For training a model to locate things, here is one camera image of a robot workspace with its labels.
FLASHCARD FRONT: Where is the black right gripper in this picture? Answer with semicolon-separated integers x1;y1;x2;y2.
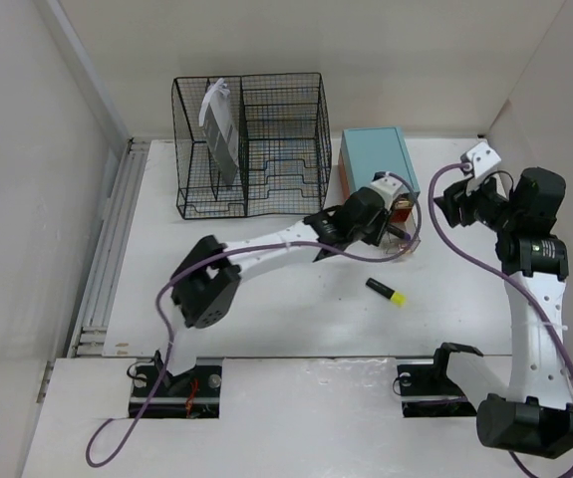
431;170;520;234

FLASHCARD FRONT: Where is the clear plastic drawer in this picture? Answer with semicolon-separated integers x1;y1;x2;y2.
379;210;422;260
393;194;417;210

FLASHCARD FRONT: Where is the yellow cap black highlighter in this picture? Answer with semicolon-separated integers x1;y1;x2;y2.
366;278;406;307

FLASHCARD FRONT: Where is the grey paper swatch booklet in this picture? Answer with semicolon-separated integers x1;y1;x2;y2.
198;78;239;186

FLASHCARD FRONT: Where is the purple cap black highlighter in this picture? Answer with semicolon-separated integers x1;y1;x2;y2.
387;224;412;247

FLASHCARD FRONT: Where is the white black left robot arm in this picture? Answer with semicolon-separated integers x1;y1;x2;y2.
155;178;402;395

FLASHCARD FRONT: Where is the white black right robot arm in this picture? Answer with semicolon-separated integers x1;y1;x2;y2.
428;165;573;459

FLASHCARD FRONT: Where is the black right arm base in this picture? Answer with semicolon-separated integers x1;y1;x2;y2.
393;343;483;418

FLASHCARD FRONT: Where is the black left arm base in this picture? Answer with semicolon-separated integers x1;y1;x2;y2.
127;352;223;419

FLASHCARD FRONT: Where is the teal orange drawer box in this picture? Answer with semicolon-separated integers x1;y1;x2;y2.
338;126;421;200

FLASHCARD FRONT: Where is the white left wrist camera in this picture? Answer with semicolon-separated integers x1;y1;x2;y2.
368;171;408;209

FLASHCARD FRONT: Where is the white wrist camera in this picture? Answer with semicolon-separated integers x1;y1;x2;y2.
460;141;501;183
368;171;408;209

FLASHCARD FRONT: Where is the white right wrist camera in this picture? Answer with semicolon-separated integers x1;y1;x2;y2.
460;141;501;183

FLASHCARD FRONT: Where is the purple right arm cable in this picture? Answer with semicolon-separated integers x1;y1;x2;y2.
427;162;573;478

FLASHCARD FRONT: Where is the black wire mesh organizer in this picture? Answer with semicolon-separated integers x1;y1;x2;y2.
171;73;332;220

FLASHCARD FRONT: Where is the aluminium rail left side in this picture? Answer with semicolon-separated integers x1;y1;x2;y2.
64;138;150;359

